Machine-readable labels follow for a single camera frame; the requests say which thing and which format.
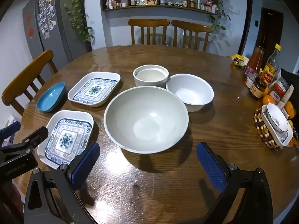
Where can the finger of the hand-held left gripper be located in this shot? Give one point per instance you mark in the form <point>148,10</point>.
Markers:
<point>10,130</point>
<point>39,133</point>

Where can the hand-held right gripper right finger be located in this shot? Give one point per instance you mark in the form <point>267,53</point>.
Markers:
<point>211,165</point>

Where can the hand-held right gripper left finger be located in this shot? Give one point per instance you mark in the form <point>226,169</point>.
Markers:
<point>85,162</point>

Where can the blue oval dish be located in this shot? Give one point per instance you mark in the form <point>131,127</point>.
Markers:
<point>50,98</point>

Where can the large grey-white bowl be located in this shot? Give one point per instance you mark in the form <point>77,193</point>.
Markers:
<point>144,121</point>

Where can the medium white bowl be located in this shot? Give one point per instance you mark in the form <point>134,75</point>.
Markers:
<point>191,93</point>

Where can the white ceramic pot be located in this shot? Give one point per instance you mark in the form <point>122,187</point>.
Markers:
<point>149,75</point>

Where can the wooden beaded trivet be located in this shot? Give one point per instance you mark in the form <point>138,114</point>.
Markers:
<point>261,128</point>

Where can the wooden dining chair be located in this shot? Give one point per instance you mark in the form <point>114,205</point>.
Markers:
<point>148,22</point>
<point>30,70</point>
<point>191,25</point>

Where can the orange fruit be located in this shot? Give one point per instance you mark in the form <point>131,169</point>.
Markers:
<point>268,99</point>
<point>290,110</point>

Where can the green fruit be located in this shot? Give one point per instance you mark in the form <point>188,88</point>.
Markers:
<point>290,123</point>

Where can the brown paste jar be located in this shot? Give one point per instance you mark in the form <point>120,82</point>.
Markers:
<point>258,88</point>

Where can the small white-label jar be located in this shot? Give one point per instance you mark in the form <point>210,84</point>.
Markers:
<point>249,80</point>

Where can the red fridge sticker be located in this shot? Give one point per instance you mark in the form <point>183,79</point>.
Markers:
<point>30,31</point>
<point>28,18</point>

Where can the red-label sauce jar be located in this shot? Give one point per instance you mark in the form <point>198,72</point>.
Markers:
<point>279,89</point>

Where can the cream squeeze tube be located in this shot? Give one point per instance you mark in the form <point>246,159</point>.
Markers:
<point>287,94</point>

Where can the yellow snack packet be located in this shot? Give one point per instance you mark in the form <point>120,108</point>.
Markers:
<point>239,61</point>

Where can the grey refrigerator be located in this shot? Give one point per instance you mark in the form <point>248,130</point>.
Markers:
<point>63,28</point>

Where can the red sauce bottle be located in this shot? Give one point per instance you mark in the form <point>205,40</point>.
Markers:
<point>255,60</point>

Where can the cluster of fridge photo magnets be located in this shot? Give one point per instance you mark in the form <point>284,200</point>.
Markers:
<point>45,16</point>

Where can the yellow-capped brown bottle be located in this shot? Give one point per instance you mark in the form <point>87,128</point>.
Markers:
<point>272,65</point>

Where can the black box-shaped object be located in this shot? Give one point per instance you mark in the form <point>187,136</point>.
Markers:
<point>292,79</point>

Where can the green hanging vine plant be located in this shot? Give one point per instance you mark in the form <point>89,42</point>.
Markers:
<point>77,11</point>
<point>219,21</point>

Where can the dark wooden door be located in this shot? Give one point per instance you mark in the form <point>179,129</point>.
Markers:
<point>267,30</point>

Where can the row of shelf jars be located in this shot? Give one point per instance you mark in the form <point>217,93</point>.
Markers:
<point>151,1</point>

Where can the dark wall switch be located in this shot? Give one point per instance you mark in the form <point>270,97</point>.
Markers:
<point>256,23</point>

